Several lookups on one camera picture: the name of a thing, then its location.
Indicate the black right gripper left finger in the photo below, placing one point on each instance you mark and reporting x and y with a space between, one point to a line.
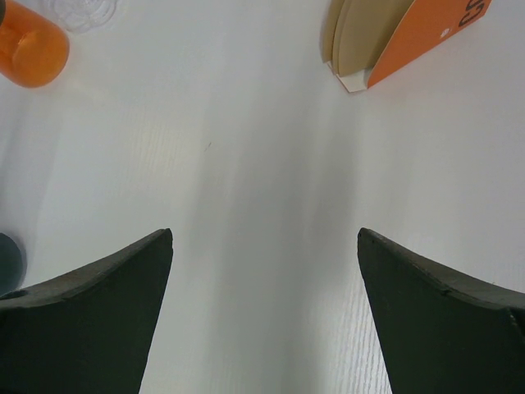
89 330

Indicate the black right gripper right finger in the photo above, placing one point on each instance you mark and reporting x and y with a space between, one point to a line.
440 330

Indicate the orange coffee filter box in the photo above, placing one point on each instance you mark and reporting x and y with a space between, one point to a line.
425 25

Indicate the orange liquid glass beaker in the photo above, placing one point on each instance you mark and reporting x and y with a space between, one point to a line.
34 50

